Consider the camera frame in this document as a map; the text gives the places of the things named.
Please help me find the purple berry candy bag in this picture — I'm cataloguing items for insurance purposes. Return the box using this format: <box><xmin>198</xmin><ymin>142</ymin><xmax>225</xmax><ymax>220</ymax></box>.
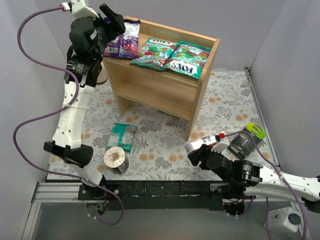
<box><xmin>104</xmin><ymin>19</ymin><xmax>141</xmax><ymax>59</ymax></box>

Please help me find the green mint candy bag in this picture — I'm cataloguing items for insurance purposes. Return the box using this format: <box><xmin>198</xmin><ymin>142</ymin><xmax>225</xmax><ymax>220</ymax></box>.
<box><xmin>129</xmin><ymin>37</ymin><xmax>178</xmax><ymax>71</ymax></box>

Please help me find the teal candy bag back side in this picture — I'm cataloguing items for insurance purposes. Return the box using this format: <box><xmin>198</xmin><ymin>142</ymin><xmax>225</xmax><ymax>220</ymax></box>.
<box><xmin>105</xmin><ymin>123</ymin><xmax>138</xmax><ymax>153</ymax></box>

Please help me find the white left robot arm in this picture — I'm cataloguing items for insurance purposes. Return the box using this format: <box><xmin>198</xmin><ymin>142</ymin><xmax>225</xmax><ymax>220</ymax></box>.
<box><xmin>43</xmin><ymin>0</ymin><xmax>126</xmax><ymax>187</ymax></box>

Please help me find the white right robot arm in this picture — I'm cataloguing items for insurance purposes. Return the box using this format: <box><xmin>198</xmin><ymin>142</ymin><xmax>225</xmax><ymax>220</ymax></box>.
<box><xmin>185</xmin><ymin>144</ymin><xmax>320</xmax><ymax>213</ymax></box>

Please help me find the wooden two-tier shelf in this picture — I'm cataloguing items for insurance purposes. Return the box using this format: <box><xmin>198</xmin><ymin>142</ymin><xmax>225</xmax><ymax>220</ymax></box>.
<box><xmin>103</xmin><ymin>20</ymin><xmax>220</xmax><ymax>141</ymax></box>

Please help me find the green Fox's candy bag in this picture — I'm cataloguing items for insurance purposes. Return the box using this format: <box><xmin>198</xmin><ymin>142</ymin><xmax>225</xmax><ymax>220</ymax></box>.
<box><xmin>164</xmin><ymin>41</ymin><xmax>211</xmax><ymax>80</ymax></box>

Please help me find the red white toothpaste box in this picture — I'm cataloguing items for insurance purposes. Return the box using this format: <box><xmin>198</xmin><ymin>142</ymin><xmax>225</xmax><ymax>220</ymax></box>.
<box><xmin>184</xmin><ymin>134</ymin><xmax>220</xmax><ymax>154</ymax></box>

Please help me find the black green razor box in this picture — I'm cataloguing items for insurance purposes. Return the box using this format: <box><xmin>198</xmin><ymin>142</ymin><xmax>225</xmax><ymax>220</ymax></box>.
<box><xmin>227</xmin><ymin>122</ymin><xmax>266</xmax><ymax>160</ymax></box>

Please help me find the beige wrapped tissue roll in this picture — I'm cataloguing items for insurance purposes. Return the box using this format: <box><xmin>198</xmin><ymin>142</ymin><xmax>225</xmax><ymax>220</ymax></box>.
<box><xmin>96</xmin><ymin>62</ymin><xmax>108</xmax><ymax>85</ymax></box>

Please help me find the floral table mat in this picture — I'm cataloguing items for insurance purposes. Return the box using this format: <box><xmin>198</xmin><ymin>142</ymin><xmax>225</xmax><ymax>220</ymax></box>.
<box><xmin>81</xmin><ymin>70</ymin><xmax>263</xmax><ymax>181</ymax></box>

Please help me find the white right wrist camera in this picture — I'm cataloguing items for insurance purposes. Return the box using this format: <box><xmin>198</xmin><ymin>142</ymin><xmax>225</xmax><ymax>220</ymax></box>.
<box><xmin>211</xmin><ymin>132</ymin><xmax>230</xmax><ymax>153</ymax></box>

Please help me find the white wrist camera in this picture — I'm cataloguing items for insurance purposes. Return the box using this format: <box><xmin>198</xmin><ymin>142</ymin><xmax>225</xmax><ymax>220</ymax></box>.
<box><xmin>60</xmin><ymin>0</ymin><xmax>99</xmax><ymax>19</ymax></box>
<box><xmin>211</xmin><ymin>132</ymin><xmax>230</xmax><ymax>153</ymax></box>

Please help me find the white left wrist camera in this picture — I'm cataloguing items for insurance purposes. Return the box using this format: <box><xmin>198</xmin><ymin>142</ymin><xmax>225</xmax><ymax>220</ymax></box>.
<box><xmin>60</xmin><ymin>0</ymin><xmax>99</xmax><ymax>19</ymax></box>

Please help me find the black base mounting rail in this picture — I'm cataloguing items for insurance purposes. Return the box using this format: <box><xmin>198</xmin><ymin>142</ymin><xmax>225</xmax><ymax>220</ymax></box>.
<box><xmin>77</xmin><ymin>180</ymin><xmax>252</xmax><ymax>211</ymax></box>

